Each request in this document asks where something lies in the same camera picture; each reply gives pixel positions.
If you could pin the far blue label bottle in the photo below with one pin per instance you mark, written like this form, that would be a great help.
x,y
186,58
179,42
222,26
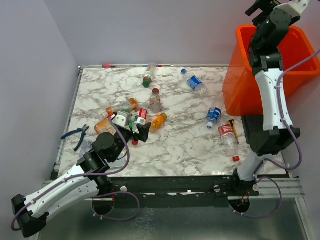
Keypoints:
x,y
194,82

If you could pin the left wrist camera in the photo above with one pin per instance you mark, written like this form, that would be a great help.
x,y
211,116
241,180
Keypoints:
x,y
121,119

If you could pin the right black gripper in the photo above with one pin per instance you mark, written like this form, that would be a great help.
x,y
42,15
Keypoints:
x,y
266,6

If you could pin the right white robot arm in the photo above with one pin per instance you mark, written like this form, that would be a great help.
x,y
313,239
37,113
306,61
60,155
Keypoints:
x,y
273,131

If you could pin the black base frame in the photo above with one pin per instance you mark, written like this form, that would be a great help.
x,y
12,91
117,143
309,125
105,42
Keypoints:
x,y
172,192

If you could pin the red label clear bottle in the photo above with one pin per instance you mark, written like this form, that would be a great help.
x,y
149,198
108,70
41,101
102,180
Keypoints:
x,y
139,119

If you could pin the green cap tea bottle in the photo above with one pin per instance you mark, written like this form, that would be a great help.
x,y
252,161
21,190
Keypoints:
x,y
149,74

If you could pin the orange label crushed bottle left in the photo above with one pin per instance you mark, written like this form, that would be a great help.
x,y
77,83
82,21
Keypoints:
x,y
128,105

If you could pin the orange juice bottle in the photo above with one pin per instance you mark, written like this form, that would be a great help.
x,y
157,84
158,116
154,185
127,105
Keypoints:
x,y
157,121

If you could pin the red cap clear bottle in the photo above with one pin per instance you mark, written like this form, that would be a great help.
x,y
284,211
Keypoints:
x,y
155,101

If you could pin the blue red pen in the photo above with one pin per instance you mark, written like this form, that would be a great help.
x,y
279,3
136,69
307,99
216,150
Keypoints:
x,y
159,65

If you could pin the large orange label bottle left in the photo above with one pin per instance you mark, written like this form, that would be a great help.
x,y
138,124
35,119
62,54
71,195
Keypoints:
x,y
104,126

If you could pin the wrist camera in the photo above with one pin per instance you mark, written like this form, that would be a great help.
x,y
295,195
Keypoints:
x,y
121,119
295,8

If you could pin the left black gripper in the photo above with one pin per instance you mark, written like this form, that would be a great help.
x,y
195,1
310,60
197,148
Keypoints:
x,y
143,132

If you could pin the red marker pen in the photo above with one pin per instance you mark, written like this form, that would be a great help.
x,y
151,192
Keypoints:
x,y
108,66

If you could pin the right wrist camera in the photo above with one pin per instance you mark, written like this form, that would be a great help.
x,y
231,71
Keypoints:
x,y
295,8

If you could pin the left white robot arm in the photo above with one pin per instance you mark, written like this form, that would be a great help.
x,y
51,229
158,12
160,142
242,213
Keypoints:
x,y
84,180

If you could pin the orange plastic bin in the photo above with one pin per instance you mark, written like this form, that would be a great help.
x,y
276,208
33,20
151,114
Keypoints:
x,y
240,89

